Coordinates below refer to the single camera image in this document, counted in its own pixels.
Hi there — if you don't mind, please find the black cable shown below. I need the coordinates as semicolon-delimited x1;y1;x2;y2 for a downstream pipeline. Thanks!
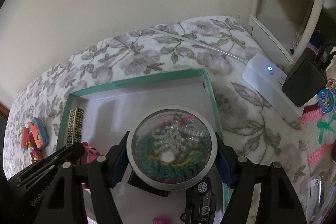
312;41;336;72

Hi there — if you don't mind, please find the pink knitted cloth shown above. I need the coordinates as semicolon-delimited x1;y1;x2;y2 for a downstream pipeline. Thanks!
298;103;335;170

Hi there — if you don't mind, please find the brown puppy toy figure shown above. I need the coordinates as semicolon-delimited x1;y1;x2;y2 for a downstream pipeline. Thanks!
26;138;43;163

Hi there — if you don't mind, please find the purple lip balm tube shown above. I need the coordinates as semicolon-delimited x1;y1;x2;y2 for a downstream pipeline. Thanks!
153;217;171;224

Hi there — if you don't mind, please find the teal cardboard box lid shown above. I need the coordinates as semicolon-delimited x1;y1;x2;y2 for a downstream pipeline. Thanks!
57;69;222;223

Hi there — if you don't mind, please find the white power cord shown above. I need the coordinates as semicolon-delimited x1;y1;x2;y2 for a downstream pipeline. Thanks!
150;27;250;65

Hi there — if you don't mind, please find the round tin with beads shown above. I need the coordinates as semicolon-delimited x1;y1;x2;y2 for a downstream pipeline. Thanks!
126;105;218;191

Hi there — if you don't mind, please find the white power strip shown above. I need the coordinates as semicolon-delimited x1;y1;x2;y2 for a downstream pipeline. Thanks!
242;53;303;123

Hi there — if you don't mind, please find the red toy piece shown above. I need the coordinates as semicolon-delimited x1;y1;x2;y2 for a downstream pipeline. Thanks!
21;127;29;149

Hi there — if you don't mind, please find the gold metal hair comb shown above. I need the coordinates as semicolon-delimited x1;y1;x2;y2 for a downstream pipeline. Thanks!
66;107;84;147

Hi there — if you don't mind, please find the large pink blue toy block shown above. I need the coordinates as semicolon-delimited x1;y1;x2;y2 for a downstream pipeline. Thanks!
28;117;49;149

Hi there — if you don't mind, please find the black toy car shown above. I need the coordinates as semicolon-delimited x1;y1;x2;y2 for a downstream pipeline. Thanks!
180;176;217;224

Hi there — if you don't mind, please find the pink wrist band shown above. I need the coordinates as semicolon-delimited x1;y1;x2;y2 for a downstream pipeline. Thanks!
79;141;100;189

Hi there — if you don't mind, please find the black power adapter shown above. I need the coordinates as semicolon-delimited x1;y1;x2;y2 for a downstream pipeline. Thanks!
282;59;326;107

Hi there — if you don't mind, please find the floral grey white blanket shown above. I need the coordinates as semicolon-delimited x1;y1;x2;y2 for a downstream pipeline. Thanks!
2;15;316;224

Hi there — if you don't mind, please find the white plastic shelf rack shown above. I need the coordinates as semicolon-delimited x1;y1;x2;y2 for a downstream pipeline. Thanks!
248;0;335;72

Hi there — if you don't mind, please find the dark wooden furniture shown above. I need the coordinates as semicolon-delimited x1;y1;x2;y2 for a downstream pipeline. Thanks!
0;102;10;130

